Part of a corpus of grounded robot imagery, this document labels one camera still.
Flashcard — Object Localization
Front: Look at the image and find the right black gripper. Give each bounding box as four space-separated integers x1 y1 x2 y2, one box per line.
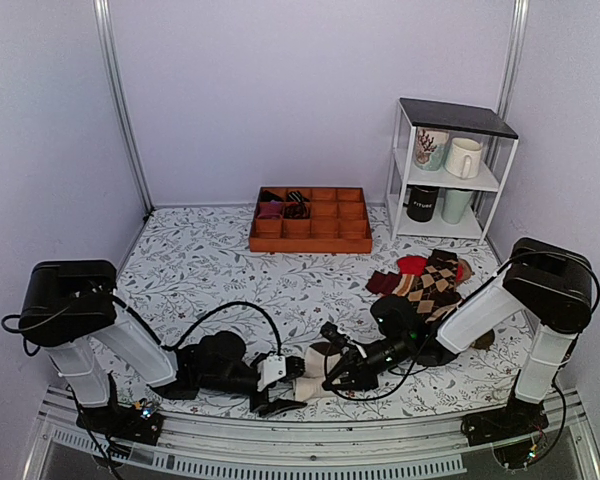
325 335 412 393

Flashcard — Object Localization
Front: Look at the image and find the cream and brown sock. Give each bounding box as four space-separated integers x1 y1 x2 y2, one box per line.
293 342 341 402

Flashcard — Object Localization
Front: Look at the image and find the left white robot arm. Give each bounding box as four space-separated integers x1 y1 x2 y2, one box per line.
4 260 306 434

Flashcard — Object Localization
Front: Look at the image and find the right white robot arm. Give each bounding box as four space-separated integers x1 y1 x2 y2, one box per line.
321 238 600 436

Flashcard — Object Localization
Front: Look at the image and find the striped maroon sock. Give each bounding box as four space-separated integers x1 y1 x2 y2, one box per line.
365 271 420 297

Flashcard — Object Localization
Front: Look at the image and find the brown argyle sock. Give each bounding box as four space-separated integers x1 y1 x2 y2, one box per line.
392 249 474 323

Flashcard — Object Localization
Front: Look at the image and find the red sock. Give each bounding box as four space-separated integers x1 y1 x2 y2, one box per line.
379 254 465 301

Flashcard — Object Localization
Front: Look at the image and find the wooden compartment tray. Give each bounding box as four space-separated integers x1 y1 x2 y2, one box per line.
248 186 373 254

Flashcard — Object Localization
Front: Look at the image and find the floral tablecloth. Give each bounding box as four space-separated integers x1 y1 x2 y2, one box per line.
118 207 531 423

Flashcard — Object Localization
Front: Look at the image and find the black striped rolled sock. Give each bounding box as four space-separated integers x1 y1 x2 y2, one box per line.
283 190 310 219

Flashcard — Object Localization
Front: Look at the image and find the magenta rolled sock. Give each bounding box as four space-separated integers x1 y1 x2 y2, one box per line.
256 201 285 220

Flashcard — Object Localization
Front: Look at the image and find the black mug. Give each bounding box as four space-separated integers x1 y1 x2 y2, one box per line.
406 185 439 223

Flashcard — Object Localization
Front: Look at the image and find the dark rolled sock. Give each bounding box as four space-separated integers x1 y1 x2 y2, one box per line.
259 190 284 202

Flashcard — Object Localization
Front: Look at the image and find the pale green cup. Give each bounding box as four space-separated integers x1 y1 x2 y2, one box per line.
441 189 473 225

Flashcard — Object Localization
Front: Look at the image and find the white metal shelf rack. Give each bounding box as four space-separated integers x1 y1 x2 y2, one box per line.
385 98 519 243

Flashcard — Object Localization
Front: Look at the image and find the floral pattern mug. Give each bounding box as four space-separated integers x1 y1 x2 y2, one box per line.
414 127 450 171

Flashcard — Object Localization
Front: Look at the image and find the white ceramic mug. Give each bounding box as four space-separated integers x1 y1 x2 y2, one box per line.
444 137 483 180

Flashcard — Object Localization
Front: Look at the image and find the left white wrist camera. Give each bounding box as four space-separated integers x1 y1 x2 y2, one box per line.
257 353 287 392

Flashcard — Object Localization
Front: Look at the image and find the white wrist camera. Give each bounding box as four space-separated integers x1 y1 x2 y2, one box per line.
320 322 367 358
257 353 287 392

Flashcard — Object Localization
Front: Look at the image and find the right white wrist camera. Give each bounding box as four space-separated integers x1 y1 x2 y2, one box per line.
320 322 367 358

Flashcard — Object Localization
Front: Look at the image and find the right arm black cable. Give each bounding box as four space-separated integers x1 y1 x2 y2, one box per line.
321 339 431 402

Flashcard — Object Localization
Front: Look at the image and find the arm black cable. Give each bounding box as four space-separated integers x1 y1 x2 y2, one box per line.
321 339 431 402
159 300 283 357

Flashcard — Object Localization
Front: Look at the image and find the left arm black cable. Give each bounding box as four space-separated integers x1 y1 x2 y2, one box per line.
159 300 283 357

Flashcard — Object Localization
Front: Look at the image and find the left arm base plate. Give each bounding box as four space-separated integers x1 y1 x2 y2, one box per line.
76 403 164 446

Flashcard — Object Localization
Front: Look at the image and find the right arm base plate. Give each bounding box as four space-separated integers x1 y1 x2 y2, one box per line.
460 403 549 446

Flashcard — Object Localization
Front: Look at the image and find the right aluminium corner post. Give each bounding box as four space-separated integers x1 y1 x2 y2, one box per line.
497 0 530 120

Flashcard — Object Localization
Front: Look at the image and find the aluminium corner post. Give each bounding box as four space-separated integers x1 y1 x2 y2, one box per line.
497 0 530 120
93 0 155 217

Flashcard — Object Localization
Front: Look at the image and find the left aluminium corner post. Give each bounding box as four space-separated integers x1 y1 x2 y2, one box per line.
93 0 155 217

